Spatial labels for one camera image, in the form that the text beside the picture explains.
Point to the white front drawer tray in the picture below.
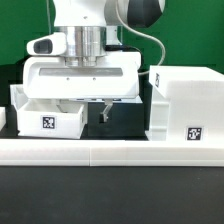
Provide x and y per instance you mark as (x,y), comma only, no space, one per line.
(41,118)

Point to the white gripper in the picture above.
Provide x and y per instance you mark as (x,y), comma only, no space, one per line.
(50,74)

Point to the white rear drawer tray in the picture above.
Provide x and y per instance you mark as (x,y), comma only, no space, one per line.
(17,96)

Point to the white drawer cabinet box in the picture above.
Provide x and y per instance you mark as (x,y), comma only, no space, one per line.
(187,104)

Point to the black raised base platform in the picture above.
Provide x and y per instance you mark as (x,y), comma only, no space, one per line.
(128,120)

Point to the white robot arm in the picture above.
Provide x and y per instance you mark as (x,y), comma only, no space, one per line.
(83,59)

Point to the white drawer tray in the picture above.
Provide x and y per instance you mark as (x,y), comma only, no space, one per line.
(17,96)
(41,118)

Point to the white front fence rail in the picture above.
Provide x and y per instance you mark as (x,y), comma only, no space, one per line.
(42,152)

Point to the white marker sheet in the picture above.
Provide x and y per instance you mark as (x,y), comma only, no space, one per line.
(96,100)

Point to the white fence rail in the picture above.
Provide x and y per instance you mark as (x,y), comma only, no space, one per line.
(2,117)
(42,152)

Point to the white left fence rail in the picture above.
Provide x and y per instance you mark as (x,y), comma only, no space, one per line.
(2,117)

